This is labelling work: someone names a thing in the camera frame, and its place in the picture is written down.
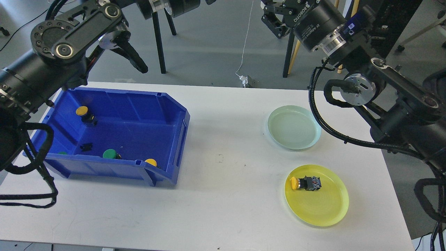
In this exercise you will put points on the black computer tower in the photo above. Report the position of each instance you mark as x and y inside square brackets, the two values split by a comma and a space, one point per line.
[391, 18]

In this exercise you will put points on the black tripod leg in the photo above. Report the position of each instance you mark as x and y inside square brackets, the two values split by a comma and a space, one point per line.
[288, 54]

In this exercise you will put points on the yellow plate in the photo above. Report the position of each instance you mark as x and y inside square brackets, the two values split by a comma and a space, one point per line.
[322, 208]

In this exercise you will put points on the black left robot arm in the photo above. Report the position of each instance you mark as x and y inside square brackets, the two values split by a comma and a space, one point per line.
[57, 60]

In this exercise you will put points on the blue plastic storage bin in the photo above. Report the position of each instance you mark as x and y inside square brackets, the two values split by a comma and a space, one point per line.
[138, 125]

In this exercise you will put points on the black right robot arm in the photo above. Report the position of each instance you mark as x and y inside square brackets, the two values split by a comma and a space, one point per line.
[404, 117]

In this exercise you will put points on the small black part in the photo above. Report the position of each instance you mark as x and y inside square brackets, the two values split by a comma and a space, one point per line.
[86, 147]

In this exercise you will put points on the yellow button front edge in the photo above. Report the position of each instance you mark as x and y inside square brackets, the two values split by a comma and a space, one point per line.
[152, 162]

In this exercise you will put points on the light green plate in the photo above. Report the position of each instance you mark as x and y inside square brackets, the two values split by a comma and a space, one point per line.
[293, 127]

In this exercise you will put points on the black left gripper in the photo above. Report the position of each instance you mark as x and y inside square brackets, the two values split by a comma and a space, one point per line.
[177, 8]

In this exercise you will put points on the wooden pole left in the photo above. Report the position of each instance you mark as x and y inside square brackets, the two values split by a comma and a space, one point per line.
[294, 54]

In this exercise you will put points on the green button front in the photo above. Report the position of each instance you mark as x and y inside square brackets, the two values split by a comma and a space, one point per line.
[111, 154]

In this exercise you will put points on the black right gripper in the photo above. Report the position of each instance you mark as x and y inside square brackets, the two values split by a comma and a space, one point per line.
[315, 23]

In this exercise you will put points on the yellow button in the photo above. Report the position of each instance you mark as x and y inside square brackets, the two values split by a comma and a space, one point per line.
[86, 116]
[312, 183]

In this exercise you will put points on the white power adapter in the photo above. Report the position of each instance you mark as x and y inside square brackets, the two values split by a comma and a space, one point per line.
[247, 81]

